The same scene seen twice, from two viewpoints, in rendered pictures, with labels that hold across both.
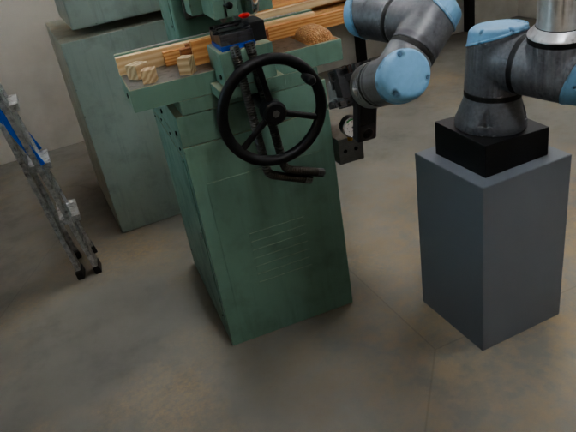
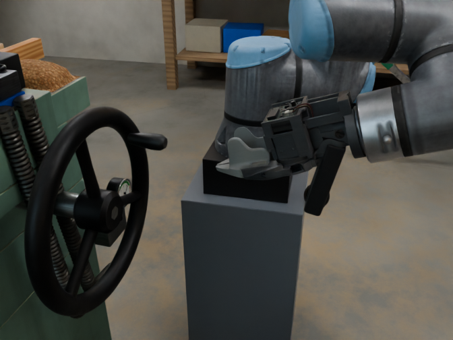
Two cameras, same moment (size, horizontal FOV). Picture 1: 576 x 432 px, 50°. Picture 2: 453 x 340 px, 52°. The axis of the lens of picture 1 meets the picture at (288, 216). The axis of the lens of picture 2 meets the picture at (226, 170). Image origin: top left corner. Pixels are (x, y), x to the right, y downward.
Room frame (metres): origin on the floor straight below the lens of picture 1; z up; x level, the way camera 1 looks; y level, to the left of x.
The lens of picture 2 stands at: (1.04, 0.35, 1.18)
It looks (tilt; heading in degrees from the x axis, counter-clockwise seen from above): 29 degrees down; 302
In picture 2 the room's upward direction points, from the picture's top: straight up
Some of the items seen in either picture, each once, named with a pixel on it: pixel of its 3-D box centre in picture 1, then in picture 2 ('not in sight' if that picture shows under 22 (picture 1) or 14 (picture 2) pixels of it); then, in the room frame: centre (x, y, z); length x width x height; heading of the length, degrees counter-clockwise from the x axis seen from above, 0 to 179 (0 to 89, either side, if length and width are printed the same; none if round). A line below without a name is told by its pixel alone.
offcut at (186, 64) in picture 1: (186, 64); not in sight; (1.63, 0.20, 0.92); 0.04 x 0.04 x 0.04; 71
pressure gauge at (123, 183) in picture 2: (350, 128); (117, 195); (1.67, -0.22, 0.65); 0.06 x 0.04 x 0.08; 106
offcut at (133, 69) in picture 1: (137, 70); not in sight; (1.68, 0.33, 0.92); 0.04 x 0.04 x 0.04; 50
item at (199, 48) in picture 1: (226, 45); not in sight; (1.73, 0.09, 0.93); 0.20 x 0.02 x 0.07; 106
